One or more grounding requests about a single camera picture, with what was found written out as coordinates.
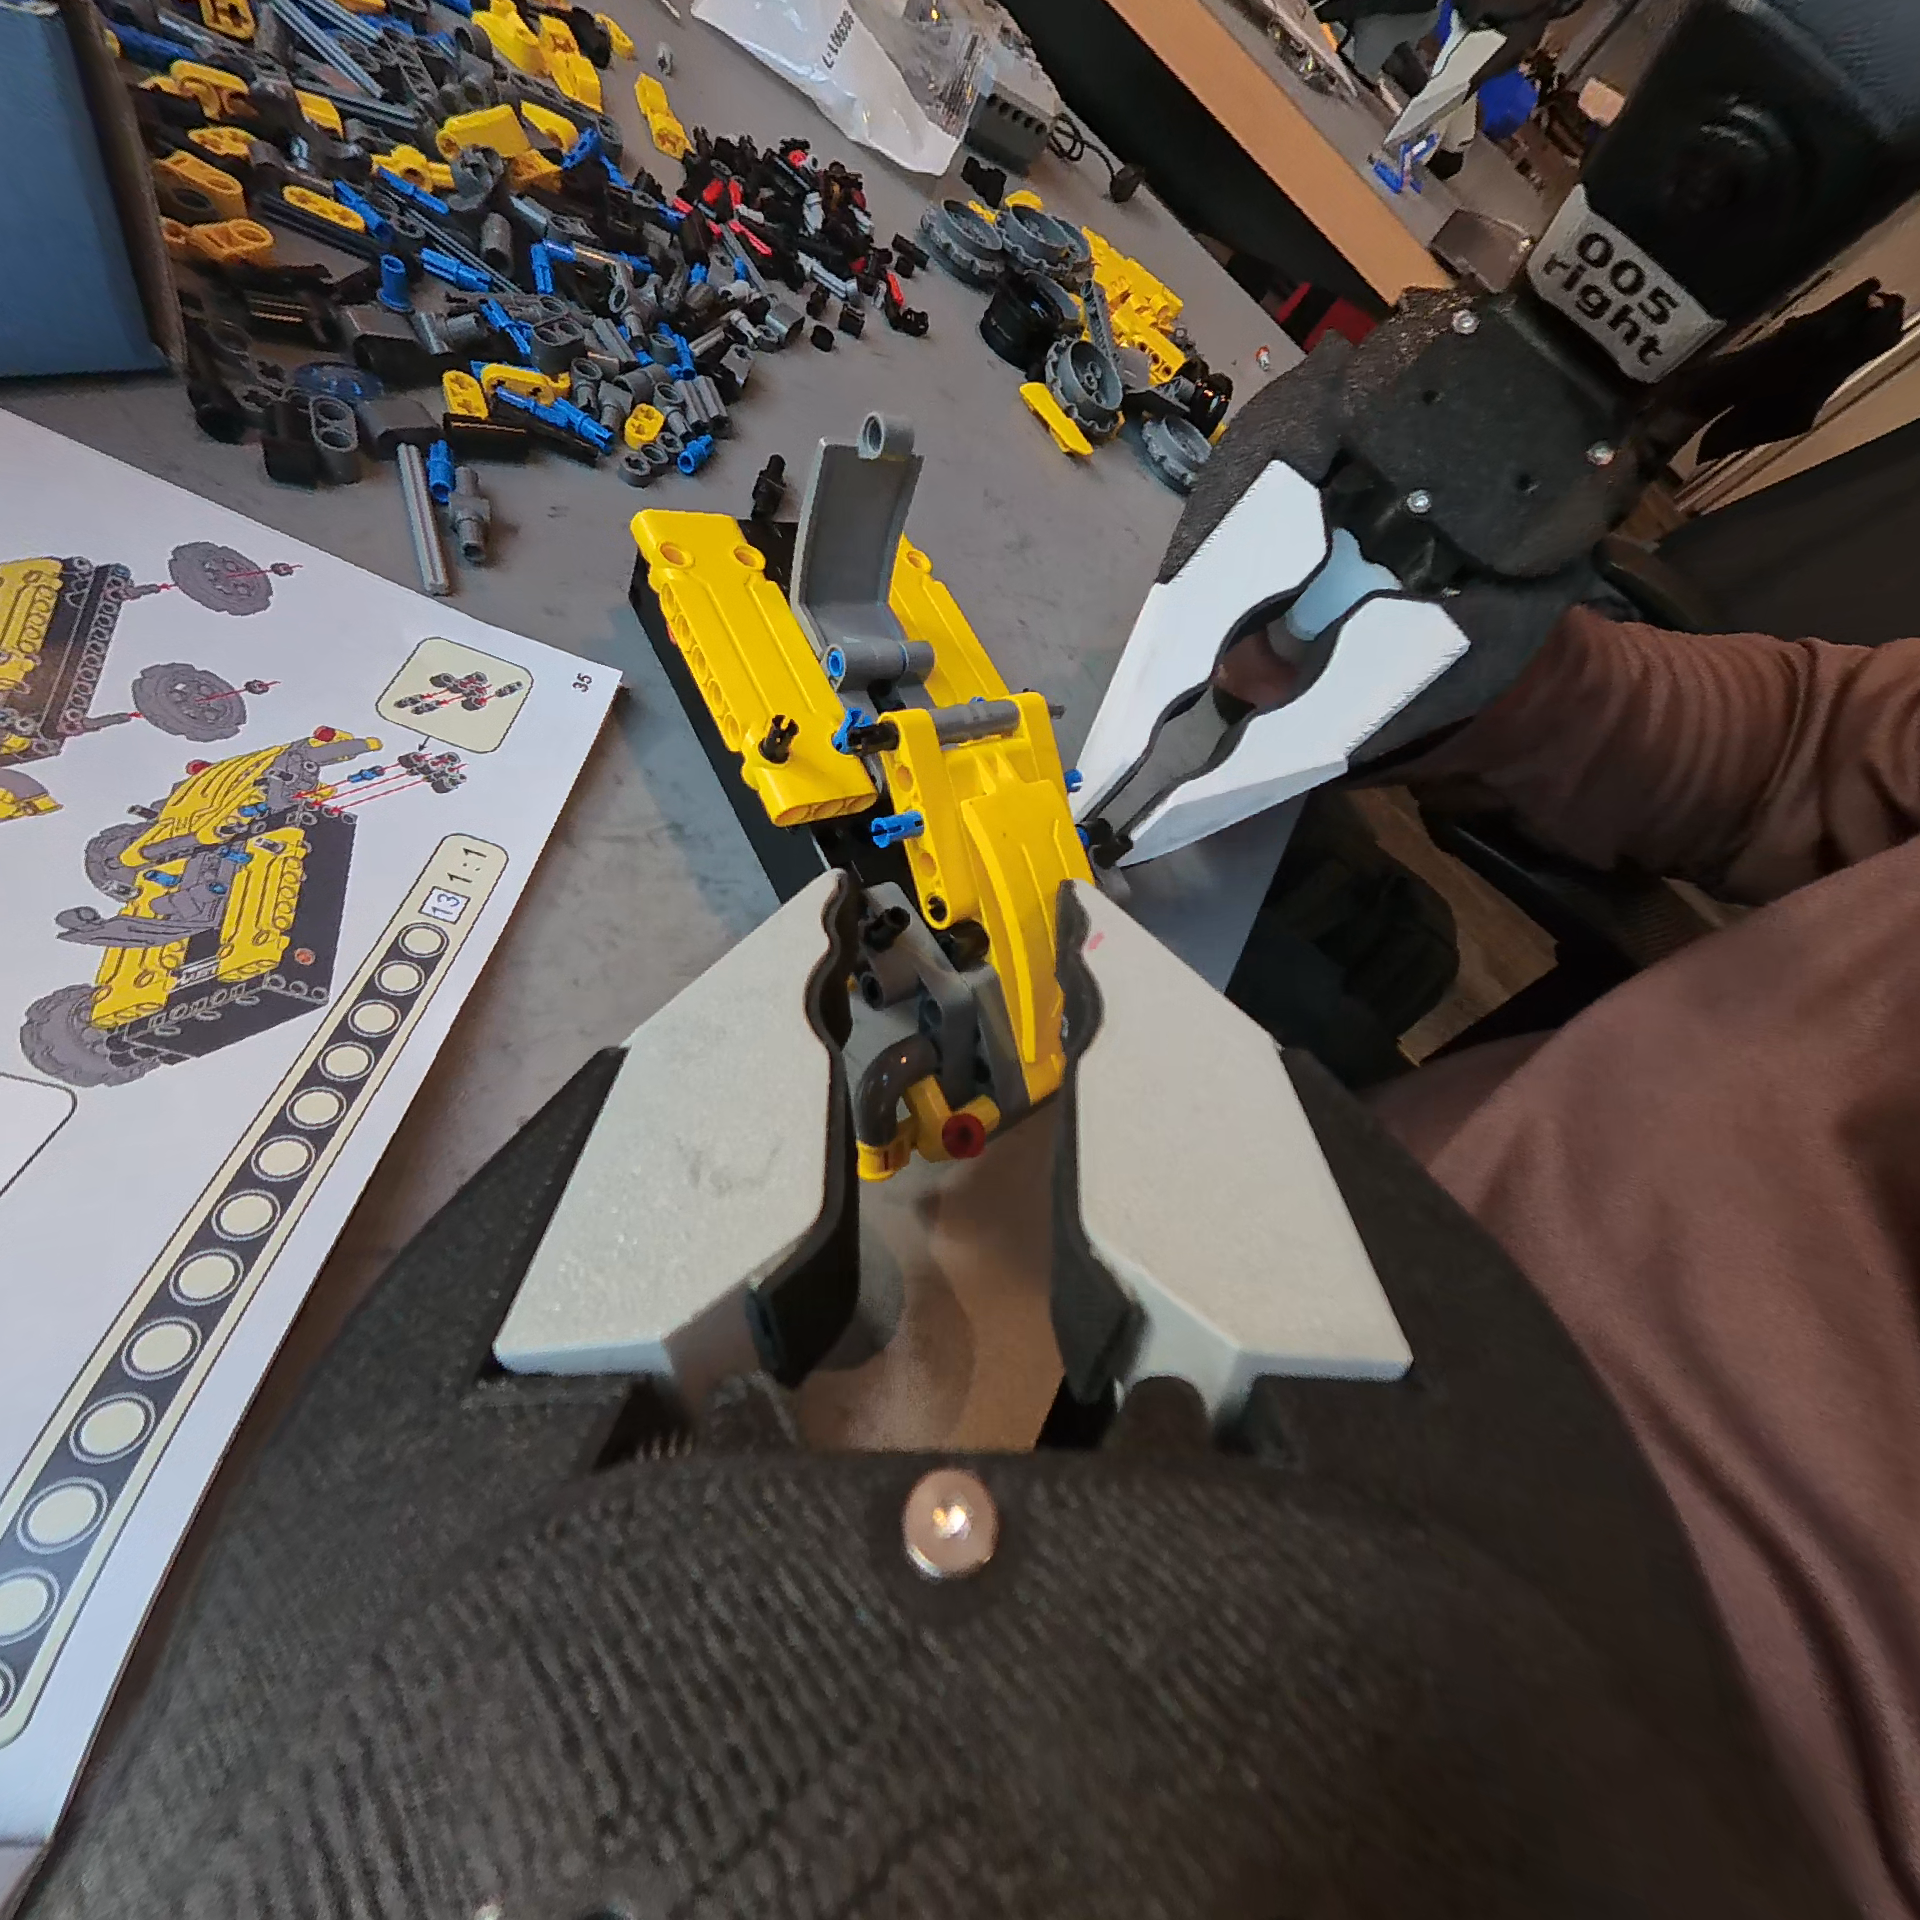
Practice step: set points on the white labelled plastic bag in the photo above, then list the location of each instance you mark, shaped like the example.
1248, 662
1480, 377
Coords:
841, 75

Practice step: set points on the pile of grey wheel pieces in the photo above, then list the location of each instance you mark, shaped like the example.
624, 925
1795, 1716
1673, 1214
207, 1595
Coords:
1050, 255

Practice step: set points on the grey battery block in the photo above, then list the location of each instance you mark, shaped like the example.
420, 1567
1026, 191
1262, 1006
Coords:
1008, 132

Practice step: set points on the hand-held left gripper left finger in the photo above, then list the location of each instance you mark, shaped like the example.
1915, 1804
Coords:
704, 1185

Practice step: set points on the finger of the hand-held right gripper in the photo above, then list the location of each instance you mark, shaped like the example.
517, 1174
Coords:
1201, 631
1320, 720

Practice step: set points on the blue cardboard box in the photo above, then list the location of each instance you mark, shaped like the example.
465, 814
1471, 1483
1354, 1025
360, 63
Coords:
61, 180

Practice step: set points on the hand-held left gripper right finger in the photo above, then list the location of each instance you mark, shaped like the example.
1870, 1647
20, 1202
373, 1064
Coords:
1215, 1185

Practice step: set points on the person's right forearm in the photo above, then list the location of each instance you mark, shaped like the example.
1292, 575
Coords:
1651, 734

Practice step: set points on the open instruction booklet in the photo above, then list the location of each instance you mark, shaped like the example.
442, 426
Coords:
224, 900

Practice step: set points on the pile of loose building pieces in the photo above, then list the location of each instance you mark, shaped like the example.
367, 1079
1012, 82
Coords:
451, 225

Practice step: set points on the wooden edged table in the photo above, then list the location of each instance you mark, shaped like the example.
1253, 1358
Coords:
1275, 135

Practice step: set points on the yellow toy vehicle model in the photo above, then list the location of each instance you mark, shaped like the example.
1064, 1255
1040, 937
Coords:
961, 810

